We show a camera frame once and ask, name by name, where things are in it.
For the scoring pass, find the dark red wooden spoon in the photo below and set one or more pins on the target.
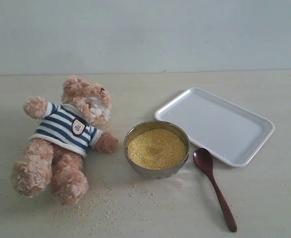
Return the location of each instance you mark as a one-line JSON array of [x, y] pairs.
[[204, 161]]

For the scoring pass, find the plush teddy bear striped sweater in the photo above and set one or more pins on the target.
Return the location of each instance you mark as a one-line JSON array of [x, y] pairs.
[[55, 153]]

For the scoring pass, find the yellow millet grain in bowl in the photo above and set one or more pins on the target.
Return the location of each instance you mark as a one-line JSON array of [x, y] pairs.
[[157, 149]]

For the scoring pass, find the stainless steel bowl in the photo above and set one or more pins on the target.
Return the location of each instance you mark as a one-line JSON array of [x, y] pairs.
[[155, 124]]

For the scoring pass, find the white rectangular plastic tray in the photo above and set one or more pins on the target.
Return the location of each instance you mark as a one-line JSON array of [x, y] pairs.
[[231, 133]]

